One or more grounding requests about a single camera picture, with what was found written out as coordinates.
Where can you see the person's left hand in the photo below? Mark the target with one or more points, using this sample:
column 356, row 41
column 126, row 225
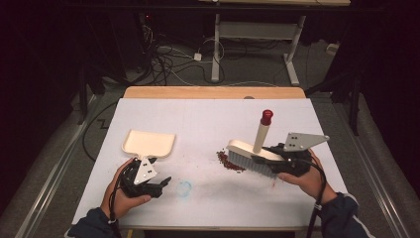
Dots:
column 119, row 203

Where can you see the white power adapter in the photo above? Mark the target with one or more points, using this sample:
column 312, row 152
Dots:
column 197, row 57

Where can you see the cream plastic dustpan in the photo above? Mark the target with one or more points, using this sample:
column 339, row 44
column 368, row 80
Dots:
column 148, row 142

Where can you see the black metal stand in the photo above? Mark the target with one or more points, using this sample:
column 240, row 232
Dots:
column 82, row 99
column 354, row 99

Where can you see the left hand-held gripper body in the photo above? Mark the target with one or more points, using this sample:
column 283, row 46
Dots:
column 144, row 173

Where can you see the aluminium floor rail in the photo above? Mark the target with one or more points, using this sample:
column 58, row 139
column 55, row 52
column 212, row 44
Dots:
column 376, row 172
column 52, row 178

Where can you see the small white box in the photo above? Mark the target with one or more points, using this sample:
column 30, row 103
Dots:
column 332, row 49

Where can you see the cream brush with red tip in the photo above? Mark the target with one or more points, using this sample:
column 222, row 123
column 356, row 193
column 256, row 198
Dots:
column 242, row 153

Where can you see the red beans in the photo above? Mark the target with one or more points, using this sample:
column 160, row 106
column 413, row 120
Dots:
column 228, row 162

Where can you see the white metal desk frame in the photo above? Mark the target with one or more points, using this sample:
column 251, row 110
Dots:
column 216, row 49

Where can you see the white table sheet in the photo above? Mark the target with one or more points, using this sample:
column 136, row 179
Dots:
column 198, row 122

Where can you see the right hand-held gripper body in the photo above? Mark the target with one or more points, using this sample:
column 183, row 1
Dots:
column 300, row 142

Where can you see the person's right hand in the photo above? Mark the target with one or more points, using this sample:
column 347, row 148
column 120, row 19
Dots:
column 313, row 185

